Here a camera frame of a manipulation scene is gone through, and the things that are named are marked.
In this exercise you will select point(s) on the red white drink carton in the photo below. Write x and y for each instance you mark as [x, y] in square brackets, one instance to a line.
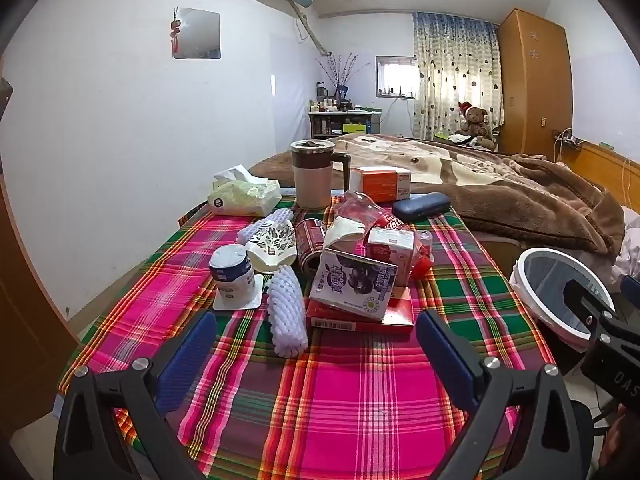
[390, 247]

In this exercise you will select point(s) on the brown teddy bear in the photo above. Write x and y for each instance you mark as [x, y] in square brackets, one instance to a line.
[475, 120]

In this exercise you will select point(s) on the white foam fruit net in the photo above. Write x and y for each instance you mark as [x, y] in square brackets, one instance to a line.
[277, 216]
[287, 315]

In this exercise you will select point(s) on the flat red box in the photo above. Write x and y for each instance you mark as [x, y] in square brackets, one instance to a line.
[400, 310]

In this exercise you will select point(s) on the white leaf print paper cup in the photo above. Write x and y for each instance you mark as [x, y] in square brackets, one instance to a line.
[270, 247]

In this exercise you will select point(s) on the orange white cardboard box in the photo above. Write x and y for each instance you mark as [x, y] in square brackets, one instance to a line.
[380, 185]

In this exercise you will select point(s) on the small window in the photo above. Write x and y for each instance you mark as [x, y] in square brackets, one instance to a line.
[395, 75]

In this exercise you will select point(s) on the cluttered small desk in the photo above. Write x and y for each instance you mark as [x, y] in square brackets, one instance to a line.
[345, 122]

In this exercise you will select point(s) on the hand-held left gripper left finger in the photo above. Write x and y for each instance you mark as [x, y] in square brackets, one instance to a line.
[187, 360]

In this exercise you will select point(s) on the patterned window curtain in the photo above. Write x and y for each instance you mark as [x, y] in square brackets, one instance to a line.
[450, 60]

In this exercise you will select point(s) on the wooden bed headboard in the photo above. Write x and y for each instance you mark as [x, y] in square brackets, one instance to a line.
[600, 165]

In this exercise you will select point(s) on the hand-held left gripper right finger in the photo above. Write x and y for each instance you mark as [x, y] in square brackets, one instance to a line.
[445, 360]

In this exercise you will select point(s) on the red hanging ornament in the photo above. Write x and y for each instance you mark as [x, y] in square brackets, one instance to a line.
[175, 30]

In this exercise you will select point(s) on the red drink can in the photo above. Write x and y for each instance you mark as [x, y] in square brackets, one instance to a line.
[307, 245]

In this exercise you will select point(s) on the white round trash bin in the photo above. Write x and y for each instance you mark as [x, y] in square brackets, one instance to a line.
[525, 280]

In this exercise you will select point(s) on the crumpled cream paper cup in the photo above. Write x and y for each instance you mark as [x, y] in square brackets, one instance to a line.
[345, 232]

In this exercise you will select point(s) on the air conditioner pipe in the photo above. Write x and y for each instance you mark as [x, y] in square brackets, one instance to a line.
[312, 35]

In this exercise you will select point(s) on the brown plush blanket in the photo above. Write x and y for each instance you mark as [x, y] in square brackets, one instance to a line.
[525, 200]

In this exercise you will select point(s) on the brown wooden door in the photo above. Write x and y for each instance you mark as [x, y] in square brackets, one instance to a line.
[25, 335]

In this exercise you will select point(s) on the crushed clear plastic bottle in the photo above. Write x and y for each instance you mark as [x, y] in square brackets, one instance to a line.
[365, 210]

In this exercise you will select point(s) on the square wall mirror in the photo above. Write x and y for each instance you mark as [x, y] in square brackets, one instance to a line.
[200, 35]

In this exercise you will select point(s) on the purple drink carton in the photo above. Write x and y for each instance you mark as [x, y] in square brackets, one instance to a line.
[350, 282]

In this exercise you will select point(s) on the pink brown lidded mug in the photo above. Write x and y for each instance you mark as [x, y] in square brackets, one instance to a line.
[312, 180]

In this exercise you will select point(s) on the vase with dry branches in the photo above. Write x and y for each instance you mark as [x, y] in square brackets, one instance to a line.
[337, 72]

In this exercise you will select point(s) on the wooden wardrobe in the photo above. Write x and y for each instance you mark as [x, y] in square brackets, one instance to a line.
[535, 85]

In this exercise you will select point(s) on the pink green plaid tablecloth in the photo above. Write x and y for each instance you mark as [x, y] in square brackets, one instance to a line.
[350, 410]

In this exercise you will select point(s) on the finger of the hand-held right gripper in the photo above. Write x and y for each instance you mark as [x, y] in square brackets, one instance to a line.
[587, 296]

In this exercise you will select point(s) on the navy glasses case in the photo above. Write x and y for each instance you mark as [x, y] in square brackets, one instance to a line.
[420, 206]

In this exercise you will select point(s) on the green tissue pack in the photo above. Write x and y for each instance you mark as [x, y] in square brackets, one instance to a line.
[245, 197]

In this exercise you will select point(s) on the clear plastic cup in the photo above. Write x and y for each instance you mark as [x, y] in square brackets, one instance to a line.
[425, 244]

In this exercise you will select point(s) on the white blue yogurt cup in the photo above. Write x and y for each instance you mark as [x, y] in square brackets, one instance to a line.
[230, 270]

